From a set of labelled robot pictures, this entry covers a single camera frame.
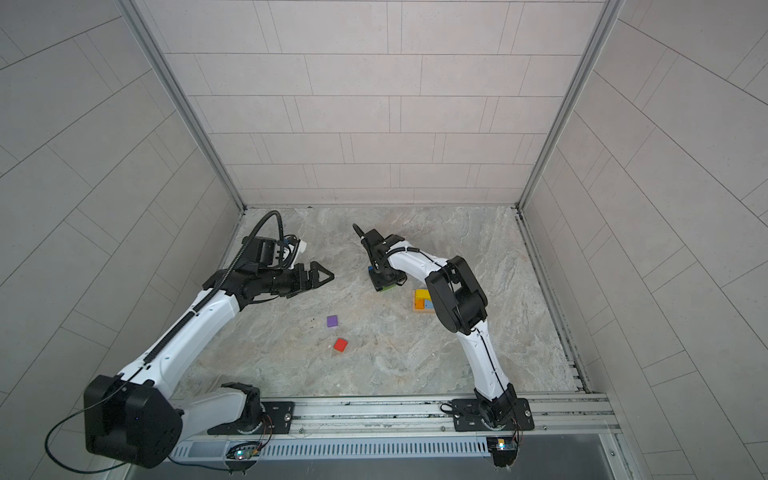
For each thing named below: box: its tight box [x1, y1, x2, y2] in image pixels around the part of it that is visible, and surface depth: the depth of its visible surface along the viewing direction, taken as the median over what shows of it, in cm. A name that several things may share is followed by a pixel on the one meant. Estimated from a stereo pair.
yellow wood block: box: [415, 289, 432, 302], surface depth 91 cm
